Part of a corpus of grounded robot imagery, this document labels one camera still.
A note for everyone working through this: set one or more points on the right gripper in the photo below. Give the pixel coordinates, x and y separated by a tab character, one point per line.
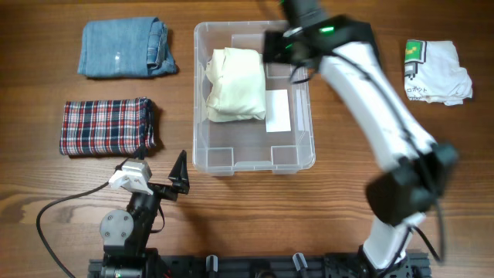
274	50

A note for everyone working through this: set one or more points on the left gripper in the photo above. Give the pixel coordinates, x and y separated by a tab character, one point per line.
179	177

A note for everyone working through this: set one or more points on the cream cloth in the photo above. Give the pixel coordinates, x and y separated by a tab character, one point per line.
238	85

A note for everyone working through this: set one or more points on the clear plastic storage bin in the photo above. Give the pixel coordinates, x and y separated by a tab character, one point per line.
227	148

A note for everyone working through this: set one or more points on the white printed t-shirt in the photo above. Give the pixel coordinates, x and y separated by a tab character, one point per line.
432	73

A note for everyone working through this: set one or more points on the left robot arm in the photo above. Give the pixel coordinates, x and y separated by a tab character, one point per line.
125	232

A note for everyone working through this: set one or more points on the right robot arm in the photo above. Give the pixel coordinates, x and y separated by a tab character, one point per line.
414	167

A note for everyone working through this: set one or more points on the folded plaid flannel cloth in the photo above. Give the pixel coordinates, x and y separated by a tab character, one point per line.
107	127

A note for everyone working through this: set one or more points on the white label in bin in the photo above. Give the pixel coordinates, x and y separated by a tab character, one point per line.
277	111

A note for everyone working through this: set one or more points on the folded blue denim jeans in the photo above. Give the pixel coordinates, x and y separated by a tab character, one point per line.
126	48

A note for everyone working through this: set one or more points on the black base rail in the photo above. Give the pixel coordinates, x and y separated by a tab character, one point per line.
330	265

